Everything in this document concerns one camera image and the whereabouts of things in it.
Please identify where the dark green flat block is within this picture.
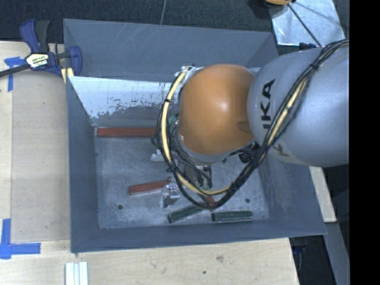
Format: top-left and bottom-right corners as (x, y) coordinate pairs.
(167, 204), (206, 224)
(211, 210), (254, 223)

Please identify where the black cylinder on white bracket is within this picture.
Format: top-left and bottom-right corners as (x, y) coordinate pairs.
(238, 142), (259, 164)

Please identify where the grey metal bin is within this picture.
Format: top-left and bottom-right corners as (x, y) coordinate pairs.
(62, 18), (328, 254)

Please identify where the pale wood board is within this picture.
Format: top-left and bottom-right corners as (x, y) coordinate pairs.
(10, 69), (72, 243)

